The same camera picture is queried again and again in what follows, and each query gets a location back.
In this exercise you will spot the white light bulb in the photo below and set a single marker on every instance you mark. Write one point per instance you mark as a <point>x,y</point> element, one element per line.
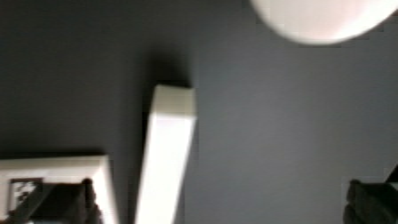
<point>322,22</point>

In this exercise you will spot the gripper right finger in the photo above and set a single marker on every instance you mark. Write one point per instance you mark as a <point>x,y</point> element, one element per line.
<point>371,201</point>

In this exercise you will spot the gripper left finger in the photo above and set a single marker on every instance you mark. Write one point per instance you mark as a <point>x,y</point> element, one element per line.
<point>57,204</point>

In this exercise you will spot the white lamp base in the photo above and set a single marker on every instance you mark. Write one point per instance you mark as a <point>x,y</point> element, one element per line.
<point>62,170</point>

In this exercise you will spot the white L-shaped wall fence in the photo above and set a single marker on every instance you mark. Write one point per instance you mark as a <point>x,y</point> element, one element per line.
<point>171,126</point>

